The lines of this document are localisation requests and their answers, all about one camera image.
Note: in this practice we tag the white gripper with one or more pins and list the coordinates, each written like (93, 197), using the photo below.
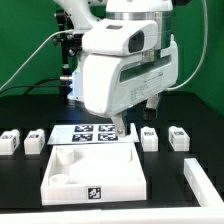
(113, 84)

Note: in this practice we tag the white square tabletop part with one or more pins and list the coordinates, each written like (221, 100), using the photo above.
(93, 173)

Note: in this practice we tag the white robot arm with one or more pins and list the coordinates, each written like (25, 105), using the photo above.
(86, 14)

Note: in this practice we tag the white marker plate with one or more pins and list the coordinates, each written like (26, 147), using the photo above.
(89, 133)

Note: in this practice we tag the black camera stand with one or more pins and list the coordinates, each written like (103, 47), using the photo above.
(71, 53)

